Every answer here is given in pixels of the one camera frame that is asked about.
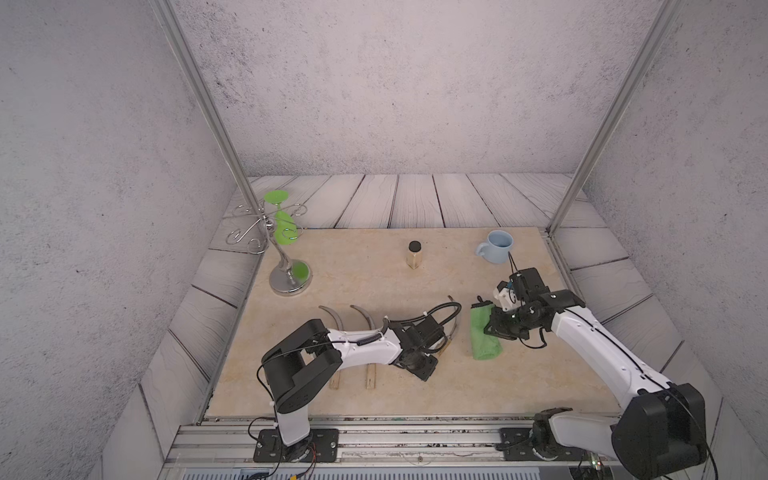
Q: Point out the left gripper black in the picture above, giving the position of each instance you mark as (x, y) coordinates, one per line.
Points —
(425, 375)

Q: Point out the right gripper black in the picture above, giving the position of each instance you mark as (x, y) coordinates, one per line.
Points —
(496, 328)

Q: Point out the green microfiber rag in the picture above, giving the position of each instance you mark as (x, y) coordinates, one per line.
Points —
(484, 346)

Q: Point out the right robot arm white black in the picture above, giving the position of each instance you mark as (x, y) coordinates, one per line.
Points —
(662, 425)

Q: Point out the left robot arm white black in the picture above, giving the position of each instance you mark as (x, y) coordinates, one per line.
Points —
(301, 365)

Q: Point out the light blue ceramic mug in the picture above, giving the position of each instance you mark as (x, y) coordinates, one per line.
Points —
(496, 247)

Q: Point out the small jar black lid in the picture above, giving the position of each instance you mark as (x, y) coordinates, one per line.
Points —
(414, 255)

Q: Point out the silver metal glass rack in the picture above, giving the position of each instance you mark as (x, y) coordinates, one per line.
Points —
(275, 230)

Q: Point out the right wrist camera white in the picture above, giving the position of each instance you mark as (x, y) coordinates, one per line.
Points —
(505, 296)

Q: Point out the aluminium rail frame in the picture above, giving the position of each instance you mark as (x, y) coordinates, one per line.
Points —
(441, 447)

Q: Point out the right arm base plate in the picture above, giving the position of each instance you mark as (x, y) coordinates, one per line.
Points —
(517, 444)

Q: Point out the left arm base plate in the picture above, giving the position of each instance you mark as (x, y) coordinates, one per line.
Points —
(320, 446)

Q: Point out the right aluminium corner post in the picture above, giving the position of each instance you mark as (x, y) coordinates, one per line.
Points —
(664, 20)

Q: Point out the aluminium corner post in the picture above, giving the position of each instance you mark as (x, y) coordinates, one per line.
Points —
(664, 20)
(174, 34)

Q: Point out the left aluminium corner post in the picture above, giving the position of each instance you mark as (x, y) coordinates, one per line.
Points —
(174, 34)

